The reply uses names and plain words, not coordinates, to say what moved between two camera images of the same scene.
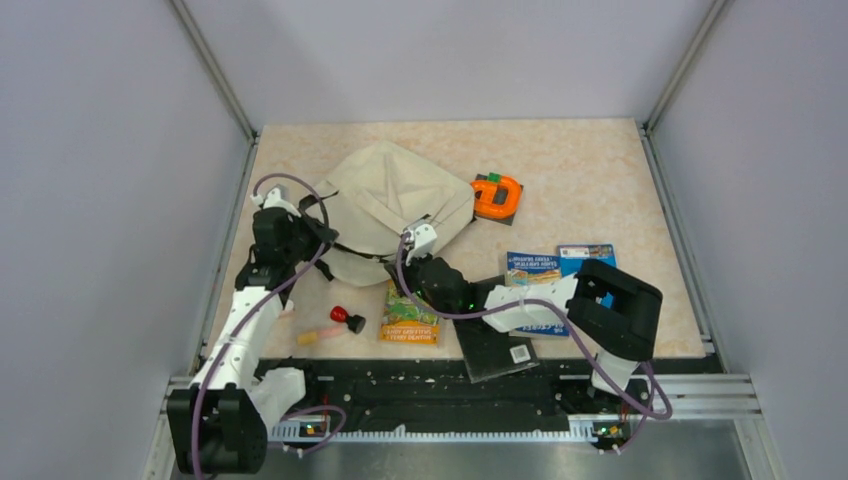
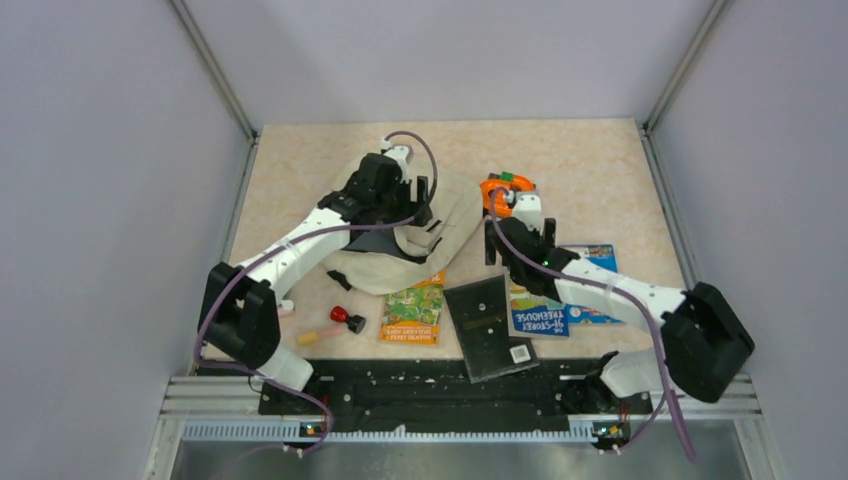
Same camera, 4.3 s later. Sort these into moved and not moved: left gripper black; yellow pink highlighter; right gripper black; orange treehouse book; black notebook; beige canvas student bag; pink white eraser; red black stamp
Moved: beige canvas student bag; right gripper black; left gripper black
Not moved: black notebook; pink white eraser; orange treehouse book; yellow pink highlighter; red black stamp
